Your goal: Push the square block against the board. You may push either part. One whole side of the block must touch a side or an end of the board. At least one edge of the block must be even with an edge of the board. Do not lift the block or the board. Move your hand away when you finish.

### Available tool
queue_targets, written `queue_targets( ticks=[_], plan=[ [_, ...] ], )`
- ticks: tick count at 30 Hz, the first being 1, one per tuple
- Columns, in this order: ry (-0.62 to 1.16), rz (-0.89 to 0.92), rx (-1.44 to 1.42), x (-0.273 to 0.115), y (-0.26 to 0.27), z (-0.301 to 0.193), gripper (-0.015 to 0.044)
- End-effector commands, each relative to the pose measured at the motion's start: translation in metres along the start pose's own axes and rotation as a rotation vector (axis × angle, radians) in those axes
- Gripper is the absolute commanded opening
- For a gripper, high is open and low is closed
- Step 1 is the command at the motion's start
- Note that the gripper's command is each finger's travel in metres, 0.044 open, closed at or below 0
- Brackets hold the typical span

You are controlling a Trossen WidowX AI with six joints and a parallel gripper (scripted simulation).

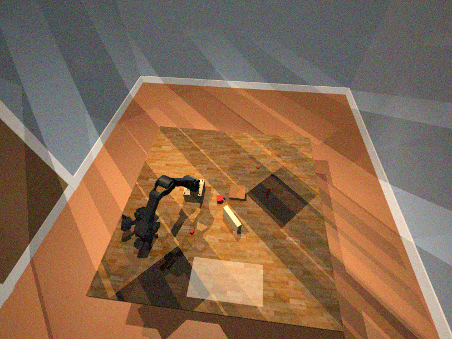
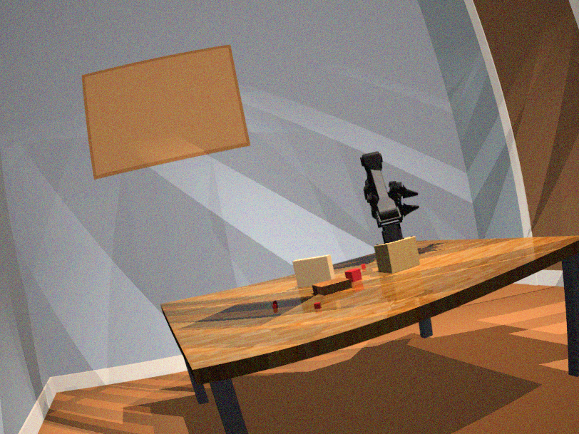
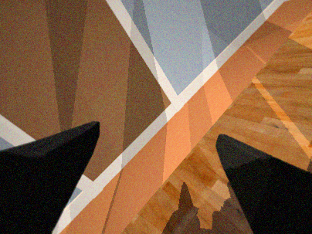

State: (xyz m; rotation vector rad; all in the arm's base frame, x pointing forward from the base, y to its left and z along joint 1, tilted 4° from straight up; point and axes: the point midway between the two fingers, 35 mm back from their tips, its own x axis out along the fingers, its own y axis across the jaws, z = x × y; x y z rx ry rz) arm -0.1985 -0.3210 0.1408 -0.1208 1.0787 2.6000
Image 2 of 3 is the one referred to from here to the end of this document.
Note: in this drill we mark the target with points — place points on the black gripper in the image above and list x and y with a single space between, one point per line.
405 209

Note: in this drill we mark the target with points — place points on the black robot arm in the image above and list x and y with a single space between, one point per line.
382 202

